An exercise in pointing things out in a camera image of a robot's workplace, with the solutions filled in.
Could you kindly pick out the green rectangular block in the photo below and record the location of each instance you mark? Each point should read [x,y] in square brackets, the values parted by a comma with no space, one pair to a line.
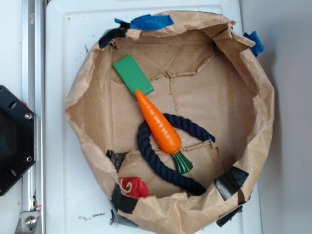
[132,75]

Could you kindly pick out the aluminium rail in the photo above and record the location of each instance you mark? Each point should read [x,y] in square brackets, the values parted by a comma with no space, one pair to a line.
[33,93]

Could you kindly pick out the metal corner bracket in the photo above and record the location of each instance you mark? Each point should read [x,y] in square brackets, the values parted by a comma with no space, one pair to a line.
[29,223]

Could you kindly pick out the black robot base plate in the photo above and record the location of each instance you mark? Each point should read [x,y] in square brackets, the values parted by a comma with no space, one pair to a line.
[17,132]

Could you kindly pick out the red cloth pouch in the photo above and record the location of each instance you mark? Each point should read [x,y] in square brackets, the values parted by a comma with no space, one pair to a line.
[134,187]

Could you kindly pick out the orange toy carrot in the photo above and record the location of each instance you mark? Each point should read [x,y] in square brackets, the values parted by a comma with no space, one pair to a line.
[164,133]

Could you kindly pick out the brown paper bag bin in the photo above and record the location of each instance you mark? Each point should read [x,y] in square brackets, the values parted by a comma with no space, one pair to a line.
[200,70]

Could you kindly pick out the white plastic board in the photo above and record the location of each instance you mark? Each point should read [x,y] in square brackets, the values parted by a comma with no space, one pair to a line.
[74,202]

